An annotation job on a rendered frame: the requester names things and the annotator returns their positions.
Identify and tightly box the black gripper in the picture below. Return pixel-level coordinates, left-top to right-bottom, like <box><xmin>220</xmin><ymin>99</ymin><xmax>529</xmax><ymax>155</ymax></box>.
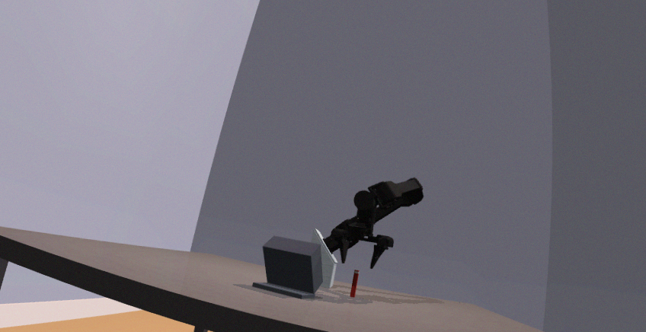
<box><xmin>331</xmin><ymin>213</ymin><xmax>394</xmax><ymax>269</ymax></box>

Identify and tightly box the red peg with white band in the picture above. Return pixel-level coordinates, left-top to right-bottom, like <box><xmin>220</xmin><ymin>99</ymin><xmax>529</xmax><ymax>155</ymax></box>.
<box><xmin>350</xmin><ymin>270</ymin><xmax>359</xmax><ymax>297</ymax></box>

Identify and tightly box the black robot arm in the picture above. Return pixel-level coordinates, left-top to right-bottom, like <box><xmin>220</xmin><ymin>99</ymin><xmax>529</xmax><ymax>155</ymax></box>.
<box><xmin>322</xmin><ymin>177</ymin><xmax>424</xmax><ymax>254</ymax></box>

